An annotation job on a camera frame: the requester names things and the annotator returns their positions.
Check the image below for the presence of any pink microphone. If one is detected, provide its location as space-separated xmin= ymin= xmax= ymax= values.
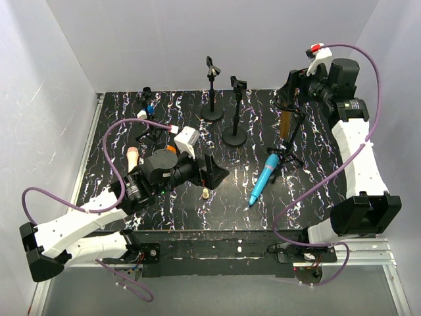
xmin=126 ymin=147 xmax=139 ymax=172

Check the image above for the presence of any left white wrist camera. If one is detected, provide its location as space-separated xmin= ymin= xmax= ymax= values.
xmin=174 ymin=126 xmax=199 ymax=159

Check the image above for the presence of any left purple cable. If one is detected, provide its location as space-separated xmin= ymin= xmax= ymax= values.
xmin=21 ymin=118 xmax=175 ymax=302

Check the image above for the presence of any left tripod clip stand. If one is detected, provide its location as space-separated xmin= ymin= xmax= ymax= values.
xmin=136 ymin=86 xmax=178 ymax=143

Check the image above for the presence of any purple cable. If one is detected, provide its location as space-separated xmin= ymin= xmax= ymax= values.
xmin=21 ymin=118 xmax=175 ymax=302
xmin=272 ymin=42 xmax=384 ymax=286

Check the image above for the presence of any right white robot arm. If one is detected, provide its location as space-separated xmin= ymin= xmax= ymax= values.
xmin=277 ymin=58 xmax=402 ymax=245

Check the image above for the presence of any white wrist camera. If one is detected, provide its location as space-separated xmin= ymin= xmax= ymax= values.
xmin=306 ymin=43 xmax=333 ymax=76
xmin=174 ymin=126 xmax=199 ymax=159

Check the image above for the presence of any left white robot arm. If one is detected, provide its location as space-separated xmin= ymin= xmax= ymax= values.
xmin=19 ymin=149 xmax=230 ymax=282

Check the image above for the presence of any orange microphone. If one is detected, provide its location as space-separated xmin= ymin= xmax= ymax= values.
xmin=166 ymin=145 xmax=177 ymax=153

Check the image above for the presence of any gold microphone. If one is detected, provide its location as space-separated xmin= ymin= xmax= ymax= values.
xmin=280 ymin=111 xmax=291 ymax=140

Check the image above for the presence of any small beige adapter piece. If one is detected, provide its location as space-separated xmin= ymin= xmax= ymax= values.
xmin=202 ymin=188 xmax=210 ymax=199

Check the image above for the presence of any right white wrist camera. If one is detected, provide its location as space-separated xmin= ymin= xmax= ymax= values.
xmin=306 ymin=43 xmax=333 ymax=76

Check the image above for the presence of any tripod shock-mount mic stand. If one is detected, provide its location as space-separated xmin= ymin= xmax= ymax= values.
xmin=266 ymin=93 xmax=305 ymax=184

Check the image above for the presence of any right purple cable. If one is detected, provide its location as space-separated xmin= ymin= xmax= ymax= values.
xmin=272 ymin=42 xmax=384 ymax=286

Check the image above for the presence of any blue microphone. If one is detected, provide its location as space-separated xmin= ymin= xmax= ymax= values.
xmin=248 ymin=153 xmax=279 ymax=207

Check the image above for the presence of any round-base mic stand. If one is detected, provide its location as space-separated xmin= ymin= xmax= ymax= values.
xmin=222 ymin=76 xmax=247 ymax=148
xmin=201 ymin=56 xmax=224 ymax=122

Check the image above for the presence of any black marbled table mat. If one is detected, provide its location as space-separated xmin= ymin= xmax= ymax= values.
xmin=69 ymin=88 xmax=359 ymax=231

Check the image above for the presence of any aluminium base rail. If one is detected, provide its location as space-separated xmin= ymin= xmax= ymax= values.
xmin=29 ymin=93 xmax=410 ymax=316

